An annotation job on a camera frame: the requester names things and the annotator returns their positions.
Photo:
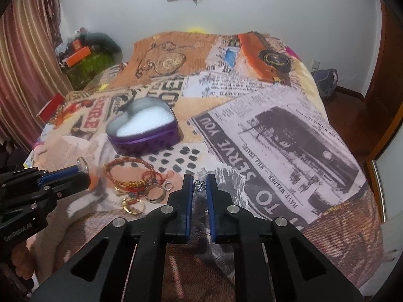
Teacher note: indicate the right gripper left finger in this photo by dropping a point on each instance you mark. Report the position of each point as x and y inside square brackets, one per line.
[169, 224]

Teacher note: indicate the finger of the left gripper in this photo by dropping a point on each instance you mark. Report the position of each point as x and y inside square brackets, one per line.
[67, 186]
[63, 171]

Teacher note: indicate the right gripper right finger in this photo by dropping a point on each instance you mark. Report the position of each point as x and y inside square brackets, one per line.
[236, 226]

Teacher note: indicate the small silver square earring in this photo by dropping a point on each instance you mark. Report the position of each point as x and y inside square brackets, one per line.
[82, 165]

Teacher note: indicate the silver flower earring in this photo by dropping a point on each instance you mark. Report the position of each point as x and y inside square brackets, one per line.
[199, 186]

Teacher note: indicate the purple heart jewelry box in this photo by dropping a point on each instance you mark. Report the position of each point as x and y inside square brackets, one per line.
[148, 124]

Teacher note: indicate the silver square charm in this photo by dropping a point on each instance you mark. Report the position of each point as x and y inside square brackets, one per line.
[168, 186]

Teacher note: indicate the gold hoop earring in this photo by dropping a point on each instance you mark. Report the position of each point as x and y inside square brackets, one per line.
[133, 206]

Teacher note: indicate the red flat box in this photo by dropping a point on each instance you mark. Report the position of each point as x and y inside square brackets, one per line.
[50, 108]

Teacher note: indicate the green patterned bag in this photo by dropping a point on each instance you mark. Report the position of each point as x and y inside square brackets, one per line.
[83, 72]

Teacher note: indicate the striped red curtain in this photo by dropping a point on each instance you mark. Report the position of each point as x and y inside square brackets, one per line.
[30, 72]

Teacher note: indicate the newspaper print bedspread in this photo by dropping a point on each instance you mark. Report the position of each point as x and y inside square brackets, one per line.
[249, 112]

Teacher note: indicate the orange box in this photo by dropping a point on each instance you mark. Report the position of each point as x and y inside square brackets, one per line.
[77, 57]

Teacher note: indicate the dark grey neck pillow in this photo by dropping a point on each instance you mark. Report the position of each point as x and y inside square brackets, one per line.
[104, 41]

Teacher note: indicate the purple backpack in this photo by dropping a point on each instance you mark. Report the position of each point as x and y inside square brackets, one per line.
[326, 81]

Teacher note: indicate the brown wooden door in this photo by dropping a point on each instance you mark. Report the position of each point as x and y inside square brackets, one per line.
[384, 96]

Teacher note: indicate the yellow pillow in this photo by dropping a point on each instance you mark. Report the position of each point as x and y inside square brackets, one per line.
[196, 30]

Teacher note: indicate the red string charm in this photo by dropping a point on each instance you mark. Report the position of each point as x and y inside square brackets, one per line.
[161, 178]

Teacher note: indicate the wall power outlet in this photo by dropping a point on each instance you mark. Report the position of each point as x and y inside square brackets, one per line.
[315, 64]

